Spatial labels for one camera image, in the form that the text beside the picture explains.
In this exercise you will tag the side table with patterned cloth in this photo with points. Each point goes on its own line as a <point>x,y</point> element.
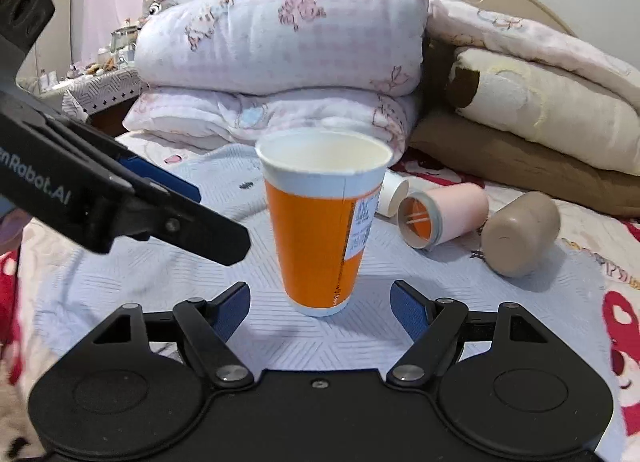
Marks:
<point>105,86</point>

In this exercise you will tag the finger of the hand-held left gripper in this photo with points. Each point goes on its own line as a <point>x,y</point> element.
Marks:
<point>200,234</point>
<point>160,177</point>

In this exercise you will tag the pink quilt with blue print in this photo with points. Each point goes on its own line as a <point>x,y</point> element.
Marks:
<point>210,114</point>

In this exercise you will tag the pale pink printed blanket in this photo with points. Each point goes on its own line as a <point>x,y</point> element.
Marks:
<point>540,36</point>

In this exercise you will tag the pink cup with orange inside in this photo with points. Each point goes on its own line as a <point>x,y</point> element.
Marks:
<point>460,212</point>

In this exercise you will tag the cream fleece blanket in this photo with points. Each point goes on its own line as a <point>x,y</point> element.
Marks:
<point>550,111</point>

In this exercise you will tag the brown pillow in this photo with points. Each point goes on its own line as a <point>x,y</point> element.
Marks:
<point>500,161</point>

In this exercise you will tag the light blue cloth mat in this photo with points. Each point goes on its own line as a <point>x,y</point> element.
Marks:
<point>500,302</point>

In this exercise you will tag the orange paper cup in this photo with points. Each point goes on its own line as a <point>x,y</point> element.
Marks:
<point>315,242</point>

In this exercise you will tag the taupe plastic cup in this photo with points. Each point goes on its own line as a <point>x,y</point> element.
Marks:
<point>520,237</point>

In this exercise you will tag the pink checked folded quilt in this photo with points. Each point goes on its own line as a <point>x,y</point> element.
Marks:
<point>280,41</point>

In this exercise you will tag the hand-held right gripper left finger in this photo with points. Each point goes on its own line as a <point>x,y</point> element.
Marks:
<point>234,309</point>

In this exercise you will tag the glass jar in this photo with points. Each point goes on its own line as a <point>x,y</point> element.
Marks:
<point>125,39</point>

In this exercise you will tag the white cabinet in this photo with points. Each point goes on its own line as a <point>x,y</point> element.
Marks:
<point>52,26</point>

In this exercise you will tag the white cup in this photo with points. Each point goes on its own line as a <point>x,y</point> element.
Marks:
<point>391,192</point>

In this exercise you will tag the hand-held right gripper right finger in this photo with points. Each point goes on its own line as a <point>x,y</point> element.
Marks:
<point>406,309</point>

